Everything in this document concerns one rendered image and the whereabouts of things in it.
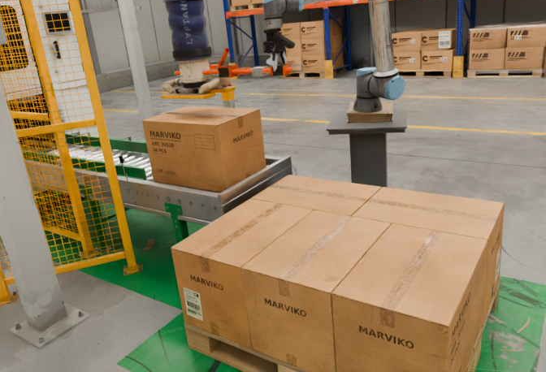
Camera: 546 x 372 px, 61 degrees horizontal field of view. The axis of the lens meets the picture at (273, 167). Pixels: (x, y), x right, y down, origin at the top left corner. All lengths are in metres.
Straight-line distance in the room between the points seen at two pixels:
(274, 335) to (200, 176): 1.11
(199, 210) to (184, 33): 0.98
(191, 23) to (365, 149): 1.37
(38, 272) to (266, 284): 1.32
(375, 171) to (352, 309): 1.64
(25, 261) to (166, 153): 0.94
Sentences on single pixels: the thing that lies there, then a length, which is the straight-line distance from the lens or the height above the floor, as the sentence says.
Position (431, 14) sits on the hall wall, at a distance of 10.89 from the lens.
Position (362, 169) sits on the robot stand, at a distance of 3.18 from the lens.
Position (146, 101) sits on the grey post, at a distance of 5.75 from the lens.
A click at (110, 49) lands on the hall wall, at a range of 13.02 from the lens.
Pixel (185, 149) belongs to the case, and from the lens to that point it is 2.71.
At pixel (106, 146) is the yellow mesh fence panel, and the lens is 2.88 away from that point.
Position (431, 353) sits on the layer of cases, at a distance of 1.65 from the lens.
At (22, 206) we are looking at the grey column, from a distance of 2.59.
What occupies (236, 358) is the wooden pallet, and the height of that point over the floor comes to 0.02.
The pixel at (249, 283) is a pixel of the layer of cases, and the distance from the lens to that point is 1.89.
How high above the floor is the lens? 1.49
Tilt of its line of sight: 18 degrees down
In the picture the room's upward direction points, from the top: 6 degrees counter-clockwise
